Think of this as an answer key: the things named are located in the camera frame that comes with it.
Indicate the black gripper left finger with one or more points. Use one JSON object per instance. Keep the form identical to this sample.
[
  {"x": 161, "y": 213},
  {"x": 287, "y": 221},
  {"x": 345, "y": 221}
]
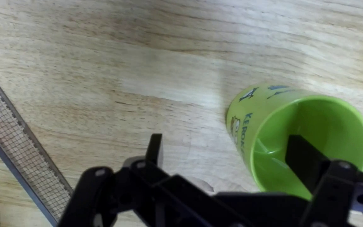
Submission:
[{"x": 147, "y": 197}]

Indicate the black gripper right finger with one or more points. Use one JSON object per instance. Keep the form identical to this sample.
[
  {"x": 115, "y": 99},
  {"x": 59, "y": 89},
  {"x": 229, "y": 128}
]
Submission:
[{"x": 340, "y": 193}]

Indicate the green printed mug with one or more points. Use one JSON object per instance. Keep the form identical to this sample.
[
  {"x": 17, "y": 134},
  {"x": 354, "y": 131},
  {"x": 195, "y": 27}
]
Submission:
[{"x": 273, "y": 114}]

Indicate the long metal ruler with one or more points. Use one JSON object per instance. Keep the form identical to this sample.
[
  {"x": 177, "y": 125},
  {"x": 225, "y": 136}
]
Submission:
[{"x": 17, "y": 147}]

